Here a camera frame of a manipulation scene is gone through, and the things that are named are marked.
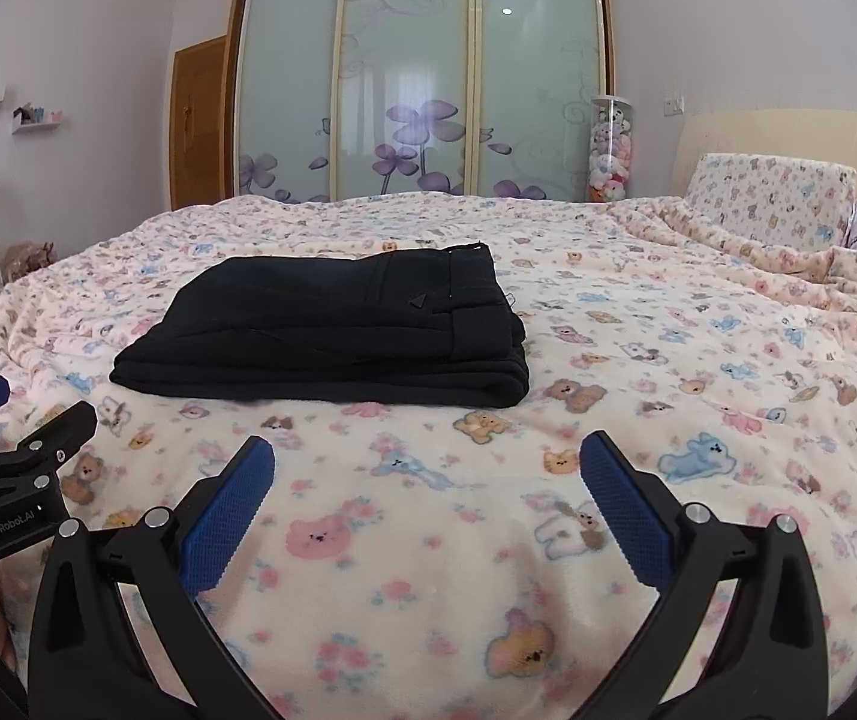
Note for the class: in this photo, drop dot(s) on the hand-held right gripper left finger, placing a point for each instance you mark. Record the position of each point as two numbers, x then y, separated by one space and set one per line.
229 517

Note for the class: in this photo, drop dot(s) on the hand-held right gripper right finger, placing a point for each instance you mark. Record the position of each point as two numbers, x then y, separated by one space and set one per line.
627 514

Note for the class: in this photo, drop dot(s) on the black pants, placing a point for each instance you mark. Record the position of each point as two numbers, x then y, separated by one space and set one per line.
338 330

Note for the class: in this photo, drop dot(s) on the brown plush toy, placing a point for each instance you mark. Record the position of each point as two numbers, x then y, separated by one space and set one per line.
27 259

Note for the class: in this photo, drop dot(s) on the small bear print quilt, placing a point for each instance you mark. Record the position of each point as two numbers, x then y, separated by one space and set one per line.
788 270

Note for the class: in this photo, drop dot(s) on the wooden door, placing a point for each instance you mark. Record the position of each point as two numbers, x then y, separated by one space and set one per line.
199 124

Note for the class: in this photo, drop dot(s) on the bear print pillow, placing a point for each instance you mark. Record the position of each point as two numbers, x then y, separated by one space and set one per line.
765 199

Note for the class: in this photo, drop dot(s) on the clear tube of plush toys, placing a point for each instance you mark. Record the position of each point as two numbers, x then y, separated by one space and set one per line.
610 150

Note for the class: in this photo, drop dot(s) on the beige headboard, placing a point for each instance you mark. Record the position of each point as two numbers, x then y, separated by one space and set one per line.
773 135

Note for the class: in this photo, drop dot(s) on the floral glass door wardrobe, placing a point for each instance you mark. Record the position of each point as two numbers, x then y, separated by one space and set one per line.
421 82

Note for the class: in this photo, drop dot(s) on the short white wall shelf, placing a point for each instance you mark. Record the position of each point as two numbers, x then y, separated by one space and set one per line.
35 124

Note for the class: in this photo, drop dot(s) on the white wall switch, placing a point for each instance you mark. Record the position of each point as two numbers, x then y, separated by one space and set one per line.
672 104

